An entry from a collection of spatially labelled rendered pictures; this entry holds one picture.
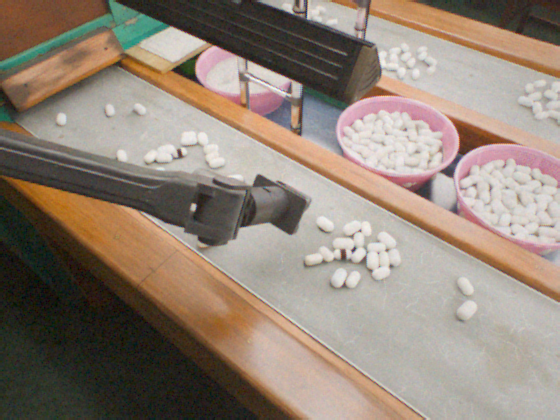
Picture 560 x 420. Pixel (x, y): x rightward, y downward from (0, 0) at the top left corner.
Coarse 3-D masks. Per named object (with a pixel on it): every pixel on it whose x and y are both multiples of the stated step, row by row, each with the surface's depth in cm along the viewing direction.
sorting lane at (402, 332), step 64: (64, 128) 100; (128, 128) 100; (192, 128) 100; (320, 192) 87; (256, 256) 77; (448, 256) 77; (320, 320) 69; (384, 320) 69; (448, 320) 69; (512, 320) 69; (384, 384) 63; (448, 384) 63; (512, 384) 63
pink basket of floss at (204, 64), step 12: (216, 48) 118; (204, 60) 116; (216, 60) 119; (204, 72) 115; (204, 84) 106; (288, 84) 110; (228, 96) 105; (252, 96) 104; (264, 96) 106; (276, 96) 109; (252, 108) 109; (264, 108) 111; (276, 108) 115
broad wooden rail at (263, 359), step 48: (0, 192) 105; (48, 192) 84; (96, 240) 76; (144, 240) 76; (144, 288) 70; (192, 288) 70; (240, 288) 72; (192, 336) 66; (240, 336) 65; (288, 336) 65; (240, 384) 66; (288, 384) 60; (336, 384) 60
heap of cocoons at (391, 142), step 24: (360, 120) 101; (384, 120) 102; (408, 120) 101; (360, 144) 97; (384, 144) 99; (408, 144) 97; (432, 144) 97; (384, 168) 93; (408, 168) 91; (432, 168) 92
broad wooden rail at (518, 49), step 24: (336, 0) 139; (384, 0) 136; (408, 24) 129; (432, 24) 126; (456, 24) 126; (480, 24) 126; (480, 48) 120; (504, 48) 118; (528, 48) 118; (552, 48) 118; (552, 72) 113
